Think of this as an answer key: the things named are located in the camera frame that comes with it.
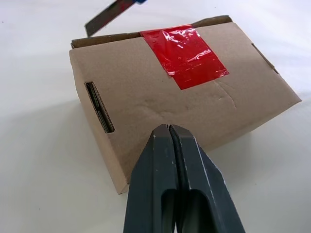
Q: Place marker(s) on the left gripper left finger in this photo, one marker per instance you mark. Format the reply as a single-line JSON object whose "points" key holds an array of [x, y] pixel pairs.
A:
{"points": [[150, 182]]}

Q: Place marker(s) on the brown cardboard box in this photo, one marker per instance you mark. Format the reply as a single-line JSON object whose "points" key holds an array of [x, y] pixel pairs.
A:
{"points": [[145, 97]]}

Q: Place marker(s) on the red tape strip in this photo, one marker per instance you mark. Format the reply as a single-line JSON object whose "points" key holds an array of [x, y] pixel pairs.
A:
{"points": [[187, 55]]}

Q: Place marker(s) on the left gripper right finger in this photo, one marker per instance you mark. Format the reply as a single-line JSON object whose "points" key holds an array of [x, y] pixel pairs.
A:
{"points": [[206, 194]]}

